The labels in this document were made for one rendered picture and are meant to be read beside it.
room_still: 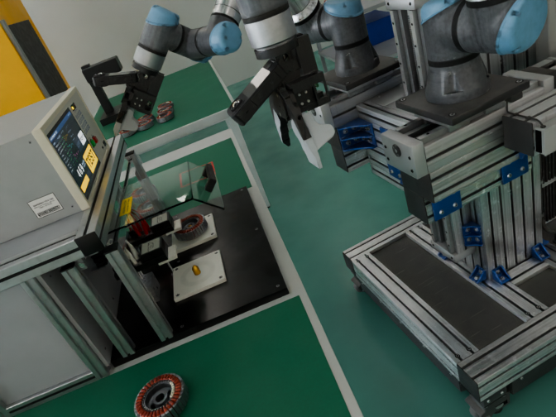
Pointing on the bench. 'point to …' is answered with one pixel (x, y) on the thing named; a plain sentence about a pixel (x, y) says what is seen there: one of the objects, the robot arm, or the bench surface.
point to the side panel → (40, 351)
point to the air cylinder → (152, 285)
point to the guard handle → (209, 177)
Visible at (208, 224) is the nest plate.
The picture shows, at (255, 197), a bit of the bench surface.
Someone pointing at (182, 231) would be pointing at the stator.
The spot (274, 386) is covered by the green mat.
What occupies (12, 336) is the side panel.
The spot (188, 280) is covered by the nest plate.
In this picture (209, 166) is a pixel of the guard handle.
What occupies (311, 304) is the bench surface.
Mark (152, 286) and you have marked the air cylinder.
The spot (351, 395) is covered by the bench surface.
